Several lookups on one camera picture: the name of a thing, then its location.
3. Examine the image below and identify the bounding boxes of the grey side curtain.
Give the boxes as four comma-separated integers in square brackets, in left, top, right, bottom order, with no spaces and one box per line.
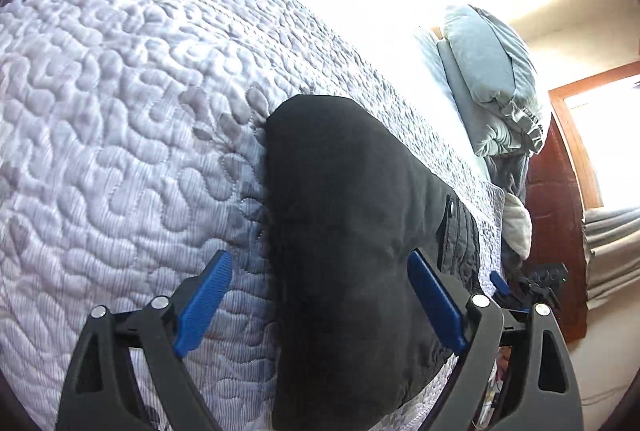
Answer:
[582,206,640,310]

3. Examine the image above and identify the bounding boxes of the dark grey fleece blanket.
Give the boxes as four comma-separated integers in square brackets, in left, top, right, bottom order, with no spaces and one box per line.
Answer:
[485,154,533,273]

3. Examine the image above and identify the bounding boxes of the folded grey-blue duvet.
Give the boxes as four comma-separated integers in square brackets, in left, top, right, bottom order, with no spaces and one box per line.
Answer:
[435,5,551,157]

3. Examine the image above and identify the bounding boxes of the dark wooden headboard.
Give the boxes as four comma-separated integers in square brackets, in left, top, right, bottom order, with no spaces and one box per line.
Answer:
[525,122,588,343]

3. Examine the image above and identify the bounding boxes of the black quilted pants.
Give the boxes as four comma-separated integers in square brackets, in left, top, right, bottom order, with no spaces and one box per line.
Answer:
[266,95,480,430]

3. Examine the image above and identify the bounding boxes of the wooden frame side window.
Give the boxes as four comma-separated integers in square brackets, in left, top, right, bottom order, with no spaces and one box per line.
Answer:
[549,61,639,210]

